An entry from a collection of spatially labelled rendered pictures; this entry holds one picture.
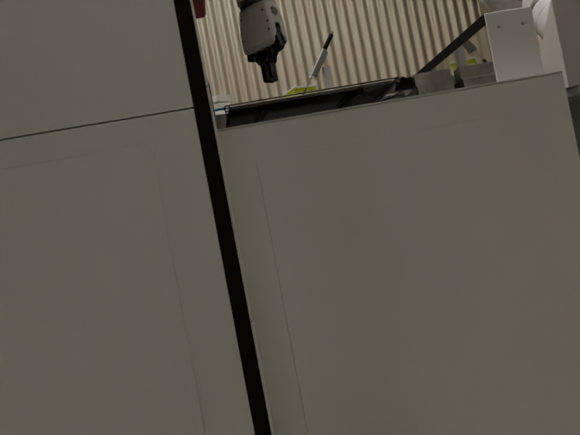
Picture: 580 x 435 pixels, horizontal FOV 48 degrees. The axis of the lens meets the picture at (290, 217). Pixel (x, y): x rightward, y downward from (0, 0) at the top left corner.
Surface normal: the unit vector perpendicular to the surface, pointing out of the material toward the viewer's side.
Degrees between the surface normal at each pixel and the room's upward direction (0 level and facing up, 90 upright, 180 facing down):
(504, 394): 90
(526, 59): 90
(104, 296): 90
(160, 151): 90
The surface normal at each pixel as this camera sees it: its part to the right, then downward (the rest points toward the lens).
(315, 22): 0.04, -0.04
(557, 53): -0.98, 0.18
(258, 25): -0.62, 0.14
